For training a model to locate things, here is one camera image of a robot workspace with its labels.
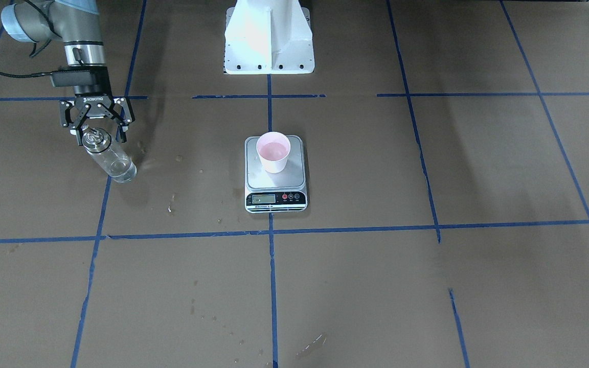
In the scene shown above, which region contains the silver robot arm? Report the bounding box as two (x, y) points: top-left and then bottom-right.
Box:
(1, 1), (134, 145)

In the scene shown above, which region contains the clear glass sauce bottle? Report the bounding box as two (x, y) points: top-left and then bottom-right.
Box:
(82, 128), (137, 182)

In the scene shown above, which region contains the white pedestal column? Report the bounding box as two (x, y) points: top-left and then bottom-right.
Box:
(223, 1), (315, 75)

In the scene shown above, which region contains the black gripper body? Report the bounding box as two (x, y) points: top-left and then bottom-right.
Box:
(51, 66), (119, 121)

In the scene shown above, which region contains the pink paper cup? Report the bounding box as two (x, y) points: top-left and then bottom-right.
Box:
(256, 132), (291, 174)

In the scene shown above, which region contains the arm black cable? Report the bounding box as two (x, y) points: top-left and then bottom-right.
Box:
(0, 0), (57, 80)

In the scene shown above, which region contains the grey digital kitchen scale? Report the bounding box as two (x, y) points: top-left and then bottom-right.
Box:
(244, 135), (309, 214)

